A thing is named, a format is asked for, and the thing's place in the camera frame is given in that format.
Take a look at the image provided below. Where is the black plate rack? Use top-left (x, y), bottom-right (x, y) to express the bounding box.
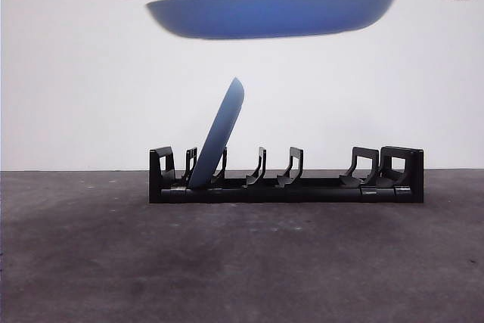
top-left (148, 145), bottom-right (426, 204)

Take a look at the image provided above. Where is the blue round plate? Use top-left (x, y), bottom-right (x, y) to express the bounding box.
top-left (188, 76), bottom-right (247, 191)

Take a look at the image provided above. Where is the green round plate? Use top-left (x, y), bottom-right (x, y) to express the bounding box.
top-left (145, 0), bottom-right (399, 41)

